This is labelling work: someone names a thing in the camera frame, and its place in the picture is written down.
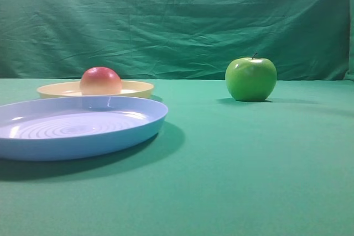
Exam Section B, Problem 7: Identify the green backdrop cloth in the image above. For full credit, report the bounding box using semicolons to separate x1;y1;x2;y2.
1;0;353;80

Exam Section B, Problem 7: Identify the yellow plastic plate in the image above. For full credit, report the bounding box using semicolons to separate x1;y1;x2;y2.
37;81;154;98

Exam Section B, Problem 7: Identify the green apple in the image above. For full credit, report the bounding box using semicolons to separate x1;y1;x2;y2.
225;54;278;102

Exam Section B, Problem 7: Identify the round red-yellow bread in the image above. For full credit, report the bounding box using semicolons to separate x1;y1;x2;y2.
79;66;122;95

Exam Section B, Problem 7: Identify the blue plastic plate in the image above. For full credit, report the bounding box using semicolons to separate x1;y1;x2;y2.
1;96;169;161

